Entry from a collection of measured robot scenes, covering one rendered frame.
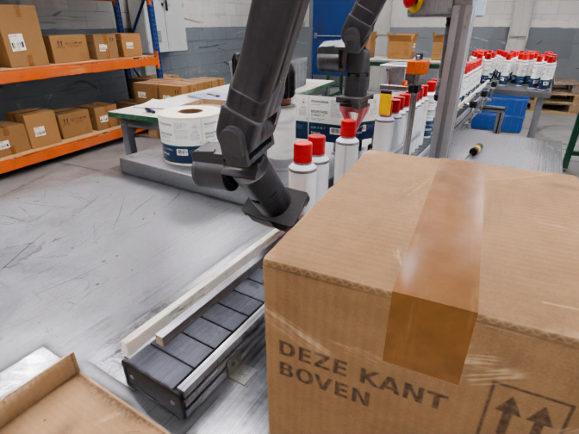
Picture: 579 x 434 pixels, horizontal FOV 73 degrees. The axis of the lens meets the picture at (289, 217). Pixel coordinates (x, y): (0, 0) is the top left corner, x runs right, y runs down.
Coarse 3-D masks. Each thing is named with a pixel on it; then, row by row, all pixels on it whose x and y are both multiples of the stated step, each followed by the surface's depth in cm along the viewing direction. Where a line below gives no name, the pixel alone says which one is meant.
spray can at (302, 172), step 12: (300, 144) 68; (312, 144) 68; (300, 156) 68; (300, 168) 68; (312, 168) 69; (300, 180) 69; (312, 180) 70; (312, 192) 71; (312, 204) 72; (300, 216) 72
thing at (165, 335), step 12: (276, 240) 62; (264, 252) 59; (252, 264) 56; (240, 276) 54; (216, 288) 51; (228, 288) 52; (204, 300) 49; (216, 300) 50; (192, 312) 47; (204, 312) 49; (168, 324) 45; (180, 324) 45; (156, 336) 44; (168, 336) 44
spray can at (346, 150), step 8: (344, 120) 84; (352, 120) 84; (344, 128) 84; (352, 128) 84; (344, 136) 84; (352, 136) 84; (336, 144) 86; (344, 144) 84; (352, 144) 84; (336, 152) 87; (344, 152) 85; (352, 152) 85; (336, 160) 87; (344, 160) 86; (352, 160) 86; (336, 168) 88; (344, 168) 86; (336, 176) 88
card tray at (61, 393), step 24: (72, 360) 54; (24, 384) 49; (48, 384) 51; (72, 384) 53; (96, 384) 53; (0, 408) 47; (24, 408) 49; (48, 408) 50; (72, 408) 50; (96, 408) 50; (120, 408) 50; (0, 432) 47; (24, 432) 47; (48, 432) 47; (72, 432) 47; (96, 432) 47; (120, 432) 47; (144, 432) 47; (168, 432) 47
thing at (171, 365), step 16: (256, 272) 69; (240, 288) 64; (256, 288) 64; (224, 304) 61; (240, 304) 61; (256, 304) 61; (208, 320) 58; (224, 320) 58; (240, 320) 58; (192, 336) 55; (208, 336) 55; (224, 336) 55; (144, 352) 52; (160, 352) 52; (176, 352) 52; (192, 352) 52; (208, 352) 52; (144, 368) 50; (160, 368) 50; (176, 368) 50; (192, 368) 50; (176, 384) 47
